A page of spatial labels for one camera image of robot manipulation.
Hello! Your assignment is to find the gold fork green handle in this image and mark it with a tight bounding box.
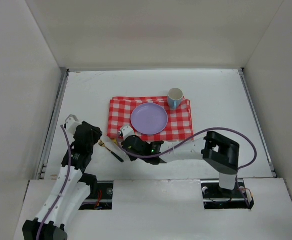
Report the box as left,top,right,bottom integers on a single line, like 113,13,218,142
98,140,124,163

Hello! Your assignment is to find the purple plate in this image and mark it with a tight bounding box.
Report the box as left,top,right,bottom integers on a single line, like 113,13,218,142
130,103,168,136

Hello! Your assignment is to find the red checkered cloth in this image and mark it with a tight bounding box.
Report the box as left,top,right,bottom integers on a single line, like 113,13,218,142
107,96,193,142

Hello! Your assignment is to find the blue mug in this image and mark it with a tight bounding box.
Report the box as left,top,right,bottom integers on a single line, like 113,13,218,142
167,88,183,110

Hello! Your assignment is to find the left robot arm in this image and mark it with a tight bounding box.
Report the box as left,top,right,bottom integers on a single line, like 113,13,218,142
22,115,102,240

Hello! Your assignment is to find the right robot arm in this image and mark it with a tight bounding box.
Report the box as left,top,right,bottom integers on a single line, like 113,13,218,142
119,131,239,191

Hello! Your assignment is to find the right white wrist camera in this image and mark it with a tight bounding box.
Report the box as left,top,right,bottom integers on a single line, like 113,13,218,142
118,125,135,140

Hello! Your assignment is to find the left aluminium rail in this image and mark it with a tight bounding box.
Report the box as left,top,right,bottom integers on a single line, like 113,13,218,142
33,67,69,180

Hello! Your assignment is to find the aluminium rail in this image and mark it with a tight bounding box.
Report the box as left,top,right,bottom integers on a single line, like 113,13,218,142
33,67,69,180
238,68,277,178

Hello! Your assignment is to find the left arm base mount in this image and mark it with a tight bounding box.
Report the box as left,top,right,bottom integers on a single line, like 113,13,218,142
79,181,114,211

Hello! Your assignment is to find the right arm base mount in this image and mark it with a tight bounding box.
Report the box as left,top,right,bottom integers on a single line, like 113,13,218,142
201,179,254,210

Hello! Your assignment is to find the right aluminium rail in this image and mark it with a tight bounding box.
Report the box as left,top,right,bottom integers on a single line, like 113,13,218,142
238,68,277,178

